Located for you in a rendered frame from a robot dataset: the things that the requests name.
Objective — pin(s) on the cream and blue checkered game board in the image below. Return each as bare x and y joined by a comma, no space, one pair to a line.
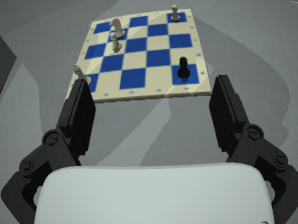
147,63

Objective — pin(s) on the black pawn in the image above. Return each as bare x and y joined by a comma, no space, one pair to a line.
183,72

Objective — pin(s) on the white pawn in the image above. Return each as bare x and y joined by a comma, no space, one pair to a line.
175,16
116,45

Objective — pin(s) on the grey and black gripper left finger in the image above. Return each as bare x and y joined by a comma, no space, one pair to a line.
61,147

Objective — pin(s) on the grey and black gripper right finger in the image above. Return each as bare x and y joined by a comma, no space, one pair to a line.
244,143

